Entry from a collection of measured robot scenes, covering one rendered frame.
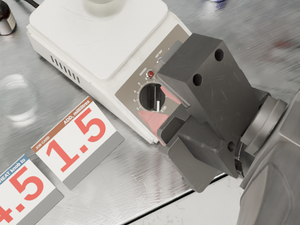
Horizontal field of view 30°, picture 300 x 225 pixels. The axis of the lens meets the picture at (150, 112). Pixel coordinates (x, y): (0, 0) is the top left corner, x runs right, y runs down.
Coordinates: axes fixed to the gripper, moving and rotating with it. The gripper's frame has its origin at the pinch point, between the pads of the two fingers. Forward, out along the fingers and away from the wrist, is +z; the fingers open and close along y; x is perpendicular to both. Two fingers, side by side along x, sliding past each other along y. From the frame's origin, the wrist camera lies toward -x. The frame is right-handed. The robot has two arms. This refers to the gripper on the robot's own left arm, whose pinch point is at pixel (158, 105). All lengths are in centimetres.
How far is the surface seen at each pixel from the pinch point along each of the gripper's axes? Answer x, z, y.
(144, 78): 2.3, 8.1, -3.4
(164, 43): 1.3, 8.4, -8.1
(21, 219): 5.7, 12.4, 17.7
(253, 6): 8.7, 9.7, -22.2
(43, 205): 6.2, 11.8, 14.9
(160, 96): 3.9, 5.7, -2.7
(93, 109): 2.4, 12.0, 2.8
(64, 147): 3.1, 12.2, 8.3
